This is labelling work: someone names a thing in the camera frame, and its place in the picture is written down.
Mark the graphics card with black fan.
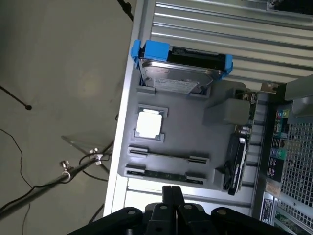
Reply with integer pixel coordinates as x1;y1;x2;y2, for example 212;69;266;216
223;83;279;196

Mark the grey parts rack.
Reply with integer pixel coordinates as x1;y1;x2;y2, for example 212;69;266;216
118;77;252;191

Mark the silver CPU chip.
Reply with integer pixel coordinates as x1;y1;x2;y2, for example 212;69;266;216
135;111;163;139

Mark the clear acrylic plate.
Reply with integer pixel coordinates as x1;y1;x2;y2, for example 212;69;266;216
61;132;114;157

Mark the black stand with clamp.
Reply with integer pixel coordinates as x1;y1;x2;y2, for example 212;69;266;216
0;143;115;218

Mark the grey open PC case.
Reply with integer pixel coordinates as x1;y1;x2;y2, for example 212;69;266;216
250;72;313;235

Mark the silver hard disk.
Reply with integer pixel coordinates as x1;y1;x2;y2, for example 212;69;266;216
138;46;225;95

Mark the blue disk carrier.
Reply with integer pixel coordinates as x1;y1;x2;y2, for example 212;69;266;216
131;39;234;79

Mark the black stand leg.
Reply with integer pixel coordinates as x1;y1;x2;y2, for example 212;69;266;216
116;0;134;22
0;85;33;110

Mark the thin black floor cable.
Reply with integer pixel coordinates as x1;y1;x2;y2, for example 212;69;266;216
0;128;35;189

